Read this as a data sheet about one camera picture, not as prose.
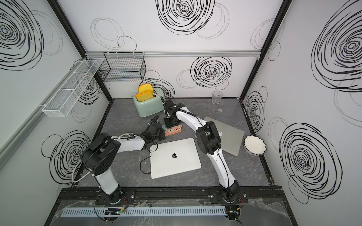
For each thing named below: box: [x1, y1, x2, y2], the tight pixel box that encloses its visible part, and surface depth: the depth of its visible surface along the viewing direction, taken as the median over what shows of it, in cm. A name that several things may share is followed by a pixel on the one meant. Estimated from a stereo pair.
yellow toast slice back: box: [138, 83, 154, 94], surface depth 100 cm
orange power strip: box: [165, 124, 182, 137], surface depth 99 cm
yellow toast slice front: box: [135, 90, 155, 102], surface depth 98 cm
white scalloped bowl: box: [243, 135, 267, 156], surface depth 93 cm
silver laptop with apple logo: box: [149, 137, 202, 180], surface depth 87 cm
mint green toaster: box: [132, 88, 165, 118], surface depth 102 cm
